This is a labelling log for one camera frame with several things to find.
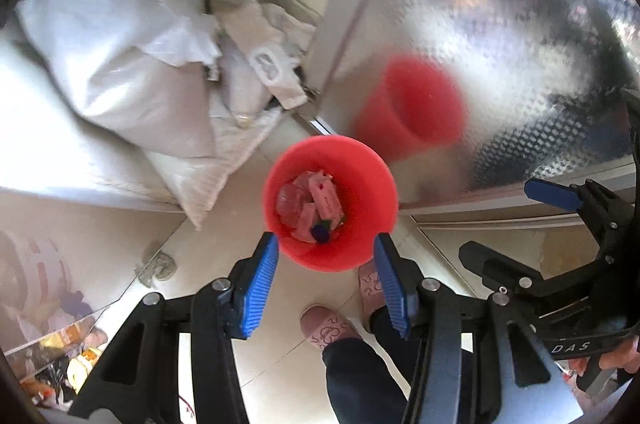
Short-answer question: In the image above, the person's left leg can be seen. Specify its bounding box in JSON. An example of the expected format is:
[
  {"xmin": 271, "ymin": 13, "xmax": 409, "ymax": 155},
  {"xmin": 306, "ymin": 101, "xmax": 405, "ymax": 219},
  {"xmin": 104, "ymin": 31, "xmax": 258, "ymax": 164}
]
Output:
[{"xmin": 322, "ymin": 336, "xmax": 416, "ymax": 424}]

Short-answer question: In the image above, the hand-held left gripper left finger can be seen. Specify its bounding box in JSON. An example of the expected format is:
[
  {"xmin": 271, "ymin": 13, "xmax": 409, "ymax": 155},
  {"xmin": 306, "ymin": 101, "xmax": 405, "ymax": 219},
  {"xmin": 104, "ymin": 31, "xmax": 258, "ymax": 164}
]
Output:
[{"xmin": 67, "ymin": 231, "xmax": 279, "ymax": 424}]

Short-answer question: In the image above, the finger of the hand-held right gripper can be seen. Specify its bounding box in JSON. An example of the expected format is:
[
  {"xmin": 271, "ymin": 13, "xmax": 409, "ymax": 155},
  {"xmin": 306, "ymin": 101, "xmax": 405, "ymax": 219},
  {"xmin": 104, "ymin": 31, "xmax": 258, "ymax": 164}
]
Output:
[
  {"xmin": 524, "ymin": 178, "xmax": 640, "ymax": 285},
  {"xmin": 459, "ymin": 241, "xmax": 608, "ymax": 312}
]

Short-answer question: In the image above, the metal cabinet door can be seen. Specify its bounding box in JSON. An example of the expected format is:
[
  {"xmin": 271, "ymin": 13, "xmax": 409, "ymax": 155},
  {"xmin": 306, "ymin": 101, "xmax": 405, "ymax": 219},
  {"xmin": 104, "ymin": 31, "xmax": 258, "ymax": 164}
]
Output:
[{"xmin": 300, "ymin": 0, "xmax": 640, "ymax": 215}]

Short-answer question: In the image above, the white plastic bag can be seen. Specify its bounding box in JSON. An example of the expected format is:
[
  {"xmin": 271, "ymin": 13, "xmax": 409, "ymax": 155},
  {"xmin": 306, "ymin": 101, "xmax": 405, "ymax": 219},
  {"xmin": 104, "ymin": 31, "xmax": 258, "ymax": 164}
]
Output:
[{"xmin": 210, "ymin": 0, "xmax": 321, "ymax": 110}]

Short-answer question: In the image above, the red plastic bin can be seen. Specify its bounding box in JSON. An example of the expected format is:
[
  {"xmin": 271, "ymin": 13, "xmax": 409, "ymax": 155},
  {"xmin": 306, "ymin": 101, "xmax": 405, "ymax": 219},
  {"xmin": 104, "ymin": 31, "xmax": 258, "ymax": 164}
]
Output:
[{"xmin": 263, "ymin": 135, "xmax": 399, "ymax": 273}]

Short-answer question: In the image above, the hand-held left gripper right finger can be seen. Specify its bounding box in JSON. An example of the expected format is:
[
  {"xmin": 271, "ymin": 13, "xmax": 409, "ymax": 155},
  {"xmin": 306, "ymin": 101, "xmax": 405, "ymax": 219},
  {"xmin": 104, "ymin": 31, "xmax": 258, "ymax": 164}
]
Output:
[{"xmin": 374, "ymin": 233, "xmax": 583, "ymax": 424}]

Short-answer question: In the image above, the person's right hand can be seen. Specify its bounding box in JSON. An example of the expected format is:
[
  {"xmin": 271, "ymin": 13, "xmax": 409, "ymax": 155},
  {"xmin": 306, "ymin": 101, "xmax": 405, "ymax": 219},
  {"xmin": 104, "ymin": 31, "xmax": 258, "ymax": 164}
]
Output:
[{"xmin": 570, "ymin": 336, "xmax": 640, "ymax": 377}]

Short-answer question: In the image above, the grey floor drain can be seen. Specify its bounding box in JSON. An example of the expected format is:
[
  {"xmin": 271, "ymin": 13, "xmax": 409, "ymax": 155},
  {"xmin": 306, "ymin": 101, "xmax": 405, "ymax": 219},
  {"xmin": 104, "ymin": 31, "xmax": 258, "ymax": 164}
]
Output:
[{"xmin": 135, "ymin": 241, "xmax": 178, "ymax": 289}]

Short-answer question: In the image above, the pink slipper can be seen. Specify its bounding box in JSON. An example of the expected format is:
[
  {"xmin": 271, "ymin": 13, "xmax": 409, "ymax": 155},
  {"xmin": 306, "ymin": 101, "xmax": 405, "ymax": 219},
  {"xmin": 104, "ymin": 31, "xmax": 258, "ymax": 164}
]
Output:
[
  {"xmin": 357, "ymin": 261, "xmax": 388, "ymax": 335},
  {"xmin": 300, "ymin": 304, "xmax": 363, "ymax": 352}
]

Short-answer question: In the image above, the white woven sack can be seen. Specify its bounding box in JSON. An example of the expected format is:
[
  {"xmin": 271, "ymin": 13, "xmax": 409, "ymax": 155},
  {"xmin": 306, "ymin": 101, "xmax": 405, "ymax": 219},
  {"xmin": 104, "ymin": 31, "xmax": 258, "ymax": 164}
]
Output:
[{"xmin": 15, "ymin": 0, "xmax": 281, "ymax": 230}]

